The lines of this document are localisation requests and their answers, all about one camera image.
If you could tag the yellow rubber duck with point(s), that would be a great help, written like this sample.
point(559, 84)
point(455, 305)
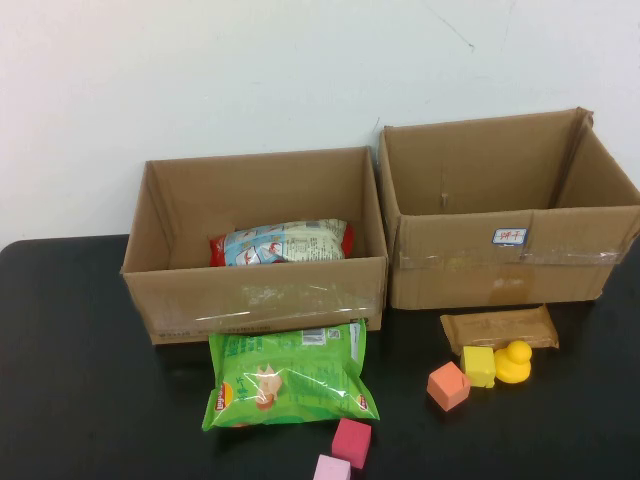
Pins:
point(515, 367)

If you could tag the brown snack packet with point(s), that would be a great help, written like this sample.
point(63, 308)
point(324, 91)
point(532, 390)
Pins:
point(495, 327)

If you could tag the green potato chips bag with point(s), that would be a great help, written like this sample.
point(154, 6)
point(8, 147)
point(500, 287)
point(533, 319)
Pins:
point(300, 385)

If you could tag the yellow foam cube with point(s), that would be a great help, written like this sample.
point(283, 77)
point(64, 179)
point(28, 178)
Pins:
point(477, 365)

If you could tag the light pink foam cube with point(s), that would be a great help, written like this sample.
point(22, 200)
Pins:
point(331, 469)

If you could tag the red and white snack bag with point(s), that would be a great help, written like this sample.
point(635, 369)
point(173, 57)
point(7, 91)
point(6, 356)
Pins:
point(285, 245)

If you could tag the cardboard box with F2 print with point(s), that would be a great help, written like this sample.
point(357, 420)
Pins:
point(250, 300)

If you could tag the cardboard box with white label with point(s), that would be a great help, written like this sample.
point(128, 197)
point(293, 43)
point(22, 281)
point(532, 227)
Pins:
point(450, 280)

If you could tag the magenta foam cube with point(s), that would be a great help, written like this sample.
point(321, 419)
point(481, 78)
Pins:
point(352, 442)

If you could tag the white blue label sticker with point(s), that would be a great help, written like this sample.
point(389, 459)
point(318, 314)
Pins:
point(510, 236)

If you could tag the orange foam cube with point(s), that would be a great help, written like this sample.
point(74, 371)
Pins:
point(447, 387)

